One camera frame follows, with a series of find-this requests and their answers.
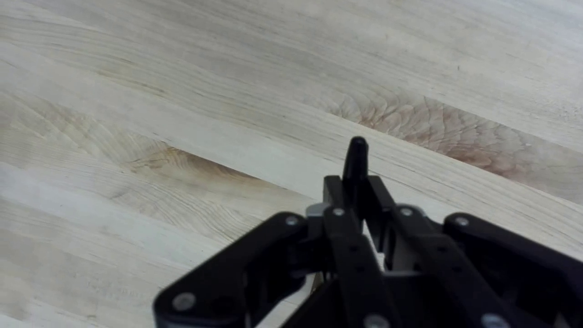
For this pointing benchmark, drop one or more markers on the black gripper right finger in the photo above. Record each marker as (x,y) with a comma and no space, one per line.
(485,273)

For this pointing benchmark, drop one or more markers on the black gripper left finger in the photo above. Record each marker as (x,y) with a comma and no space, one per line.
(255,273)

